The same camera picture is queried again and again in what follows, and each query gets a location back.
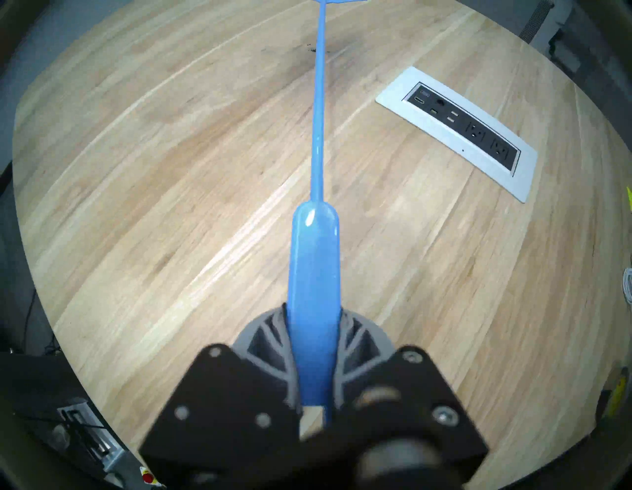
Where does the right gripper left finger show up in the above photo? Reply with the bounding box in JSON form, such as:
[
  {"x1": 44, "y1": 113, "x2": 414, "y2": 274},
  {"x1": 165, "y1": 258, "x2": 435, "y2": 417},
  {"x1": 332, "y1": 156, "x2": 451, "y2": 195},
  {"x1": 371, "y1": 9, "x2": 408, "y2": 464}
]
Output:
[{"x1": 138, "y1": 307, "x2": 303, "y2": 490}]

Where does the silver table power outlet box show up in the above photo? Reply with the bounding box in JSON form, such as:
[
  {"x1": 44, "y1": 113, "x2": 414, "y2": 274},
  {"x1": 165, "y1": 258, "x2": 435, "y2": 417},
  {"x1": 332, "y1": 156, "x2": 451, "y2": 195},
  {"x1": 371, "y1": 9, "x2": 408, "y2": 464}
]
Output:
[{"x1": 375, "y1": 66, "x2": 539, "y2": 204}]

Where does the grey mesh office chair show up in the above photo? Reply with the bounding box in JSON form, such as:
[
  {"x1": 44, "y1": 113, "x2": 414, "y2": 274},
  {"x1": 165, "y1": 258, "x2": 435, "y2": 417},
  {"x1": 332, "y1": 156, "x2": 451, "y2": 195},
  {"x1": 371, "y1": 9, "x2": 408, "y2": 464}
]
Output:
[{"x1": 518, "y1": 0, "x2": 556, "y2": 44}]

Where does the blue plastic fly swatter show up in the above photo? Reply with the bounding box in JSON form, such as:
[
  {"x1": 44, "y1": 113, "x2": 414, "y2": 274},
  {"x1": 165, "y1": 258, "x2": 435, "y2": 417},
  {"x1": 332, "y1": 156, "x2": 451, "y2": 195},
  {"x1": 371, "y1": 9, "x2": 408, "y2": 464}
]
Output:
[{"x1": 288, "y1": 0, "x2": 367, "y2": 409}]

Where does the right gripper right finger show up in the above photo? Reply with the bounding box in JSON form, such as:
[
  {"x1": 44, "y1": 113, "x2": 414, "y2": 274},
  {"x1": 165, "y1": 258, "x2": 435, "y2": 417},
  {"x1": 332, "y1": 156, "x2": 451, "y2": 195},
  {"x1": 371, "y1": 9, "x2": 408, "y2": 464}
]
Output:
[{"x1": 326, "y1": 310, "x2": 490, "y2": 490}]

